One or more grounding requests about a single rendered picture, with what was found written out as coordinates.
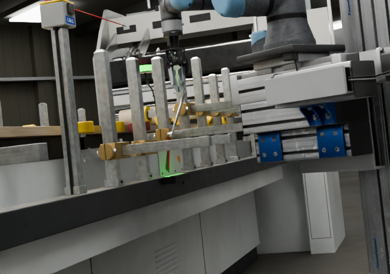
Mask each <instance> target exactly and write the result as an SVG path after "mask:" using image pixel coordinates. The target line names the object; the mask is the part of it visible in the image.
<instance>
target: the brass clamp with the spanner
mask: <svg viewBox="0 0 390 274"><path fill-rule="evenodd" d="M168 131H169V132H170V131H172V128H164V129H157V130H156V133H155V135H154V138H155V139H156V140H157V141H158V142H159V141H165V140H168Z"/></svg>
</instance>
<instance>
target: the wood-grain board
mask: <svg viewBox="0 0 390 274"><path fill-rule="evenodd" d="M175 128H178V130H180V127H179V125H176V127H175ZM192 128H198V125H197V124H191V125H190V129H192ZM157 129H158V125H150V130H149V131H146V133H147V132H156V130H157ZM132 133H133V132H129V125H125V131H123V132H118V134H132ZM86 135H102V128H101V125H94V132H92V133H87V134H86ZM47 136H61V128H60V126H37V127H0V139H4V138H32V137H47Z"/></svg>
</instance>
